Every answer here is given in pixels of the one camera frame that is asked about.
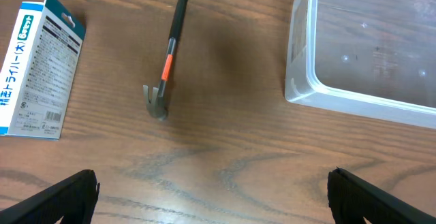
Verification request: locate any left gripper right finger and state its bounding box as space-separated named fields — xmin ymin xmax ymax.
xmin=327 ymin=168 xmax=435 ymax=224

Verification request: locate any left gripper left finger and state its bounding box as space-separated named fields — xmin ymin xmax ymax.
xmin=1 ymin=170 xmax=100 ymax=224

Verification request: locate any clear plastic container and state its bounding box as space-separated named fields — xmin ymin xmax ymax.
xmin=285 ymin=0 xmax=435 ymax=128

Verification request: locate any blue white cardboard box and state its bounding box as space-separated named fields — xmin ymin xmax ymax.
xmin=1 ymin=0 xmax=86 ymax=140

